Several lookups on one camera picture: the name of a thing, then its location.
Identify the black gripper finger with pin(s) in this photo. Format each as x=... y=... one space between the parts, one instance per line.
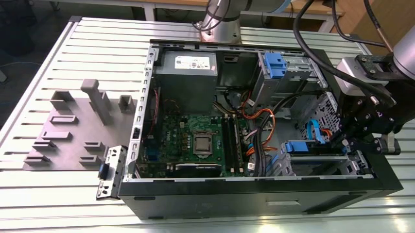
x=359 y=143
x=344 y=128

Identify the hard disk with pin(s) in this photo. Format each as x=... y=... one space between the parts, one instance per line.
x=296 y=147

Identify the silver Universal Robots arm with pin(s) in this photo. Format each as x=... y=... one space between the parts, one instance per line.
x=222 y=31

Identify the metal disk bay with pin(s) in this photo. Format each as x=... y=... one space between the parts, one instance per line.
x=317 y=158

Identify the metal optical drive cage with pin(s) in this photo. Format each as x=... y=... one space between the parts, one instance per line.
x=291 y=80

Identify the black RAM stick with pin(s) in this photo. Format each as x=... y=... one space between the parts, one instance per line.
x=237 y=143

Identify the blue drive bay latch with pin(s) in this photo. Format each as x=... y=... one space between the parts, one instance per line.
x=274 y=65

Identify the brown wooden cabinet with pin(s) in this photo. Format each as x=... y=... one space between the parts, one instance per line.
x=401 y=12

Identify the silver CPU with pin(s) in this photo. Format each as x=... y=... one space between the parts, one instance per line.
x=202 y=143

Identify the black open PC case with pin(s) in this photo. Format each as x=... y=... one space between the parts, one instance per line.
x=226 y=201

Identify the black graphics card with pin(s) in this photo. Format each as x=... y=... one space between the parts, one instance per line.
x=193 y=170

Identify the grey power supply unit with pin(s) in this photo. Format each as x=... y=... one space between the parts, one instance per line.
x=184 y=89

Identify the green motherboard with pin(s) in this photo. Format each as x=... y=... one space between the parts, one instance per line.
x=174 y=131

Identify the grey parts rack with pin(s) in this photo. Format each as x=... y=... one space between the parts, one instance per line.
x=68 y=153

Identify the small wrist camera mount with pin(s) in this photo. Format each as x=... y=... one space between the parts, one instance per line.
x=389 y=144

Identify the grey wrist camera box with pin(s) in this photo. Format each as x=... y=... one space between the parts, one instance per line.
x=352 y=77

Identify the wooden desk white frame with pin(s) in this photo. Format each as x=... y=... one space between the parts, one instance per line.
x=320 y=11

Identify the metal expansion slot bracket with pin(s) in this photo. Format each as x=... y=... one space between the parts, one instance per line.
x=113 y=155

